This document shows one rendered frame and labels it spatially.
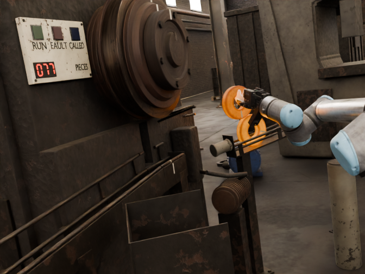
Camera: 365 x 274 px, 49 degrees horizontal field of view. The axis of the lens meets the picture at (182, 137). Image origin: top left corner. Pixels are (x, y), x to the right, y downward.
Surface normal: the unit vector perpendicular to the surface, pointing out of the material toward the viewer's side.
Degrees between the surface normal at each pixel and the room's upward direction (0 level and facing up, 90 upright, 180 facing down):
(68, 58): 90
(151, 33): 66
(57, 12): 90
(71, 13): 90
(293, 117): 102
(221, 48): 90
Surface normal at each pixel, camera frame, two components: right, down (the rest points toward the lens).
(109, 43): -0.44, 0.03
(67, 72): 0.90, -0.06
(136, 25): 0.01, -0.29
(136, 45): 0.01, 0.05
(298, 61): -0.62, 0.22
